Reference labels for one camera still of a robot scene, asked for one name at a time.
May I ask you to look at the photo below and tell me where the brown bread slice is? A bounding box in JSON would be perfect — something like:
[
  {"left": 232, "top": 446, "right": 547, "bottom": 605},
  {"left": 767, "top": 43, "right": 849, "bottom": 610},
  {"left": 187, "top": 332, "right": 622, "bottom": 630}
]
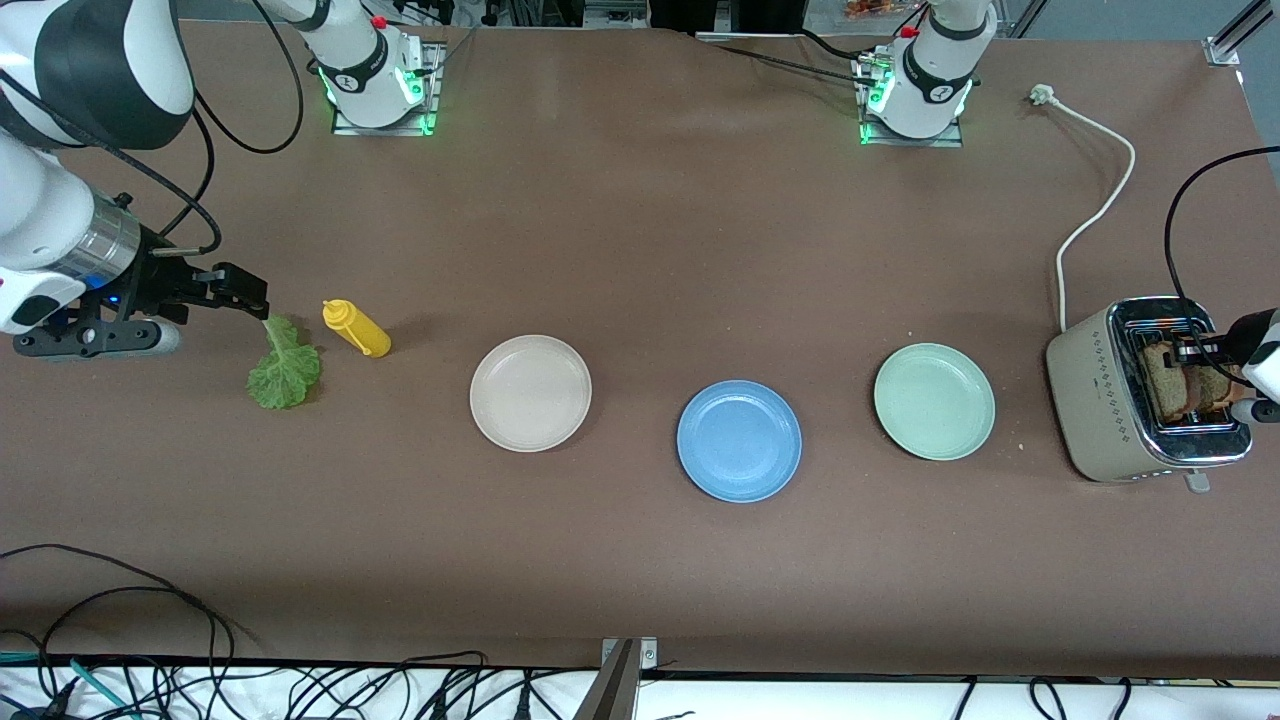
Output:
[
  {"left": 1143, "top": 340, "right": 1191, "bottom": 421},
  {"left": 1188, "top": 362, "right": 1246, "bottom": 413}
]

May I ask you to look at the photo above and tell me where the green lettuce leaf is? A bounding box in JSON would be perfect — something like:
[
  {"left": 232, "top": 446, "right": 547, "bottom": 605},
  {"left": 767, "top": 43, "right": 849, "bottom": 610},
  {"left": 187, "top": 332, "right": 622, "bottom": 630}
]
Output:
[{"left": 246, "top": 314, "right": 323, "bottom": 411}]

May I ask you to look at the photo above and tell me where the yellow squeeze bottle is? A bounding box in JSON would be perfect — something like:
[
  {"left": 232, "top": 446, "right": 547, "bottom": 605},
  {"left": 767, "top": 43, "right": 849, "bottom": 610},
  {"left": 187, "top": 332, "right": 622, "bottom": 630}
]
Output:
[{"left": 322, "top": 299, "right": 393, "bottom": 358}]

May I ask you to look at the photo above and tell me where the light green round plate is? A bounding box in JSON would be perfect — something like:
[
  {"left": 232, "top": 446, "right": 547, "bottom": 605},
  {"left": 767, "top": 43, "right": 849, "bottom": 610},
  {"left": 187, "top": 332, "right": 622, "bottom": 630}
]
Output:
[{"left": 873, "top": 342, "right": 997, "bottom": 462}]

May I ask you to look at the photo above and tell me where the beige round plate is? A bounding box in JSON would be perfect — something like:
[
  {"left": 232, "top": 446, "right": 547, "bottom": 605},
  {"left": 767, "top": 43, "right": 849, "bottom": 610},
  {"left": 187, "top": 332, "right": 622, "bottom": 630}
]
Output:
[{"left": 469, "top": 334, "right": 593, "bottom": 454}]

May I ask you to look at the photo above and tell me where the blue round plate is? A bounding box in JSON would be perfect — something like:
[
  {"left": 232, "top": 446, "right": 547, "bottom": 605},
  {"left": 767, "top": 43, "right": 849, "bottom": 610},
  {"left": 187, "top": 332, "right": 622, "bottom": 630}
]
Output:
[{"left": 676, "top": 379, "right": 803, "bottom": 503}]

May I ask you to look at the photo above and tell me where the beige chrome toaster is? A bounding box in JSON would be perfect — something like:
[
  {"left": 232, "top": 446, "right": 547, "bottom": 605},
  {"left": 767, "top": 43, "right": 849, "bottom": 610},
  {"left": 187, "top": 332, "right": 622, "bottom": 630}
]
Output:
[{"left": 1045, "top": 295, "right": 1254, "bottom": 494}]

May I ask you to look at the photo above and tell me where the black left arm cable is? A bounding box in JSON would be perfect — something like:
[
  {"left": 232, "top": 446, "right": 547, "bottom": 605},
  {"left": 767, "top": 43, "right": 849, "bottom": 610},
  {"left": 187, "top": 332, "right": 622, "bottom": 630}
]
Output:
[{"left": 1163, "top": 145, "right": 1280, "bottom": 346}]

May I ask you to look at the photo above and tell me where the aluminium frame profile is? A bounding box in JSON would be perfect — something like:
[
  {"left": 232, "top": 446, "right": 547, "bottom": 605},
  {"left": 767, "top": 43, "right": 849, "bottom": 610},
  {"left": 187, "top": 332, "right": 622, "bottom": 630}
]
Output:
[{"left": 1205, "top": 0, "right": 1280, "bottom": 69}]

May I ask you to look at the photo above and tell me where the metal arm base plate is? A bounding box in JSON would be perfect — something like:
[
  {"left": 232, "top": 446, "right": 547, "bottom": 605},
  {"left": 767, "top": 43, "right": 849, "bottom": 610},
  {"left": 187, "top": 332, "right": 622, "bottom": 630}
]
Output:
[
  {"left": 856, "top": 52, "right": 966, "bottom": 149},
  {"left": 330, "top": 40, "right": 444, "bottom": 137}
]

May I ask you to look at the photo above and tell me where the white toaster power cord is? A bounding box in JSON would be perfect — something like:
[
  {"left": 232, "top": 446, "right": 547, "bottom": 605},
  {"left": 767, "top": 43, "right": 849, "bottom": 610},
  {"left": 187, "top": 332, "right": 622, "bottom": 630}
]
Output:
[{"left": 1030, "top": 84, "right": 1137, "bottom": 333}]

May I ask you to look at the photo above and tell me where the teal cable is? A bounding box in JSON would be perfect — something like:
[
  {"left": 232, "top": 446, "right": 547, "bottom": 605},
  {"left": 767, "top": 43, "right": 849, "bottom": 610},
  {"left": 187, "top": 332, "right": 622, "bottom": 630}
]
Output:
[{"left": 0, "top": 650, "right": 141, "bottom": 720}]

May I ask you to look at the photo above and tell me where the aluminium table bracket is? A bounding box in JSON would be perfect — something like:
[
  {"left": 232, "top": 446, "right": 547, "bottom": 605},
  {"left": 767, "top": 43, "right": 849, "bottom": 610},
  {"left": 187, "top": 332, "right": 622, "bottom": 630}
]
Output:
[{"left": 573, "top": 637, "right": 661, "bottom": 720}]

